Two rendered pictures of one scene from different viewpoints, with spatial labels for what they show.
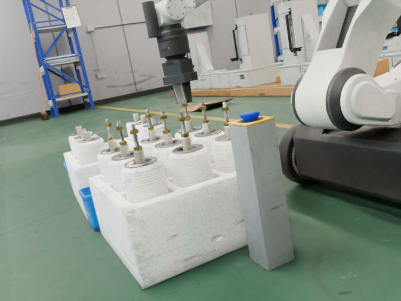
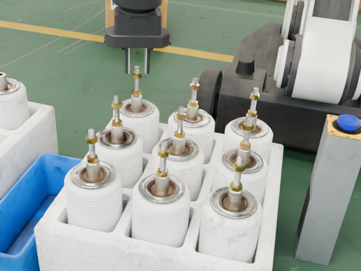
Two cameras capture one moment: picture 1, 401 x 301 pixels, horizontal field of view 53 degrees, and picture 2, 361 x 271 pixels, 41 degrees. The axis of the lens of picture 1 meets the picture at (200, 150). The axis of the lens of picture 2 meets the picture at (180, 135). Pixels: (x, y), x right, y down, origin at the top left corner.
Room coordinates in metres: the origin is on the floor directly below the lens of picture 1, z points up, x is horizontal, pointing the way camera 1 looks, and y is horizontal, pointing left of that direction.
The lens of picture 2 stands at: (0.60, 0.66, 0.75)
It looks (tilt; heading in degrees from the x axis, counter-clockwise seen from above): 33 degrees down; 306
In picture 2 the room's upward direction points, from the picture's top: 4 degrees clockwise
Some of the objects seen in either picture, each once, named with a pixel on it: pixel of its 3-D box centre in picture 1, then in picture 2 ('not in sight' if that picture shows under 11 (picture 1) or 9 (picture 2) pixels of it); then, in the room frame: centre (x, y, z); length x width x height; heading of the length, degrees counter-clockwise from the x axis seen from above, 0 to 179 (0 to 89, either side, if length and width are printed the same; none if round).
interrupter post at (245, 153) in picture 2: (187, 144); (243, 155); (0.92, 0.03, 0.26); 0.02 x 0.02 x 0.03
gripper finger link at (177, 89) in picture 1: (177, 93); (125, 57); (1.20, 0.04, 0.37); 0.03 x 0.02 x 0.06; 135
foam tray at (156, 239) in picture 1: (180, 201); (173, 215); (1.03, 0.08, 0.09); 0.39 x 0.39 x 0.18; 25
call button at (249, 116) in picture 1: (250, 117); (348, 123); (0.80, -0.11, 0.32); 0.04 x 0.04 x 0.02
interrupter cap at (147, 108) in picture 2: (189, 130); (136, 108); (1.18, 0.02, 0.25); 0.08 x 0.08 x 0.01
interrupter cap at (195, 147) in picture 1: (187, 149); (242, 161); (0.92, 0.03, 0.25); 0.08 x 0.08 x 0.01
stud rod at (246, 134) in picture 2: (183, 127); (246, 136); (0.92, 0.03, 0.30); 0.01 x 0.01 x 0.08
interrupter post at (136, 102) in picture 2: (188, 126); (136, 102); (1.18, 0.02, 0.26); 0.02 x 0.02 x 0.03
